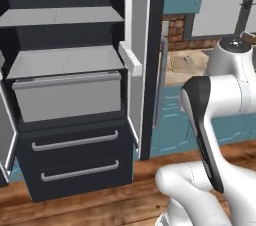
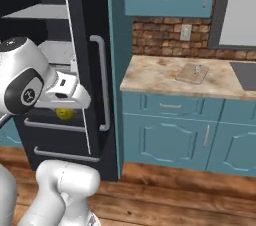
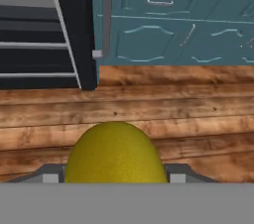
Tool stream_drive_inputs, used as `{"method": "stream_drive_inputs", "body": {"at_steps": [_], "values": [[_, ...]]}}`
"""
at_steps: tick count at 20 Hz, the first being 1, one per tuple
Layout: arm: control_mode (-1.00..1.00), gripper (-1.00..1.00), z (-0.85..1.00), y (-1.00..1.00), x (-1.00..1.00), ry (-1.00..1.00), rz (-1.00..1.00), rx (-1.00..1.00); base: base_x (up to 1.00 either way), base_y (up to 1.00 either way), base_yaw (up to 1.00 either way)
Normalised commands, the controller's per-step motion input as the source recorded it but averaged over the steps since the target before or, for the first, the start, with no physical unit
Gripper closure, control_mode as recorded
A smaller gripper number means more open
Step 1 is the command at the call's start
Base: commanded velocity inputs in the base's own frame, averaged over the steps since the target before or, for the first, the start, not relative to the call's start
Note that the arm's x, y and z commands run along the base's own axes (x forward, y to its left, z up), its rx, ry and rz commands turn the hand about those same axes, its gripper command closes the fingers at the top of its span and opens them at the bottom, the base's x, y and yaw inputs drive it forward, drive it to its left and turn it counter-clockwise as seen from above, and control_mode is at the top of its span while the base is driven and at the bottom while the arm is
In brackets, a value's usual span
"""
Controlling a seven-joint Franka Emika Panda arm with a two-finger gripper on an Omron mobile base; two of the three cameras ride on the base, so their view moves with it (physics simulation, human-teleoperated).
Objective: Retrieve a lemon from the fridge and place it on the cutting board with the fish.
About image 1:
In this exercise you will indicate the grey crisper drawer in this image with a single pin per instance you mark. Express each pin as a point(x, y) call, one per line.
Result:
point(66, 100)

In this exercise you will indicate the white door bin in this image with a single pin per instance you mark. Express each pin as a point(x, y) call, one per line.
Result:
point(131, 59)

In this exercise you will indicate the black freezer drawer front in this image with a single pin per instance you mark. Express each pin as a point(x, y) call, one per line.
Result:
point(83, 185)
point(73, 130)

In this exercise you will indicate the beige sink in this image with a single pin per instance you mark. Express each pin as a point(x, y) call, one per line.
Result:
point(186, 61)

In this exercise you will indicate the fridge right door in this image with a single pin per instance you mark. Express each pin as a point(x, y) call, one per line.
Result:
point(151, 70)

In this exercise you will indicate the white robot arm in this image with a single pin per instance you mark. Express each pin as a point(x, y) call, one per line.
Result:
point(206, 186)

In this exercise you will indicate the grey framed window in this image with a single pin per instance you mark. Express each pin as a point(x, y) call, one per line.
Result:
point(220, 0)

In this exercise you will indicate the grey wall socket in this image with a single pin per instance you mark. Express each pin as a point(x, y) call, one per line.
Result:
point(165, 27)

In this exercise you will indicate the grey fridge shelf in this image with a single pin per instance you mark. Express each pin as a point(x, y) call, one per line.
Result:
point(66, 60)
point(60, 16)

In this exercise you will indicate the blue base cupboards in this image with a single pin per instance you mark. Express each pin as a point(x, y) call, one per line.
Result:
point(170, 126)

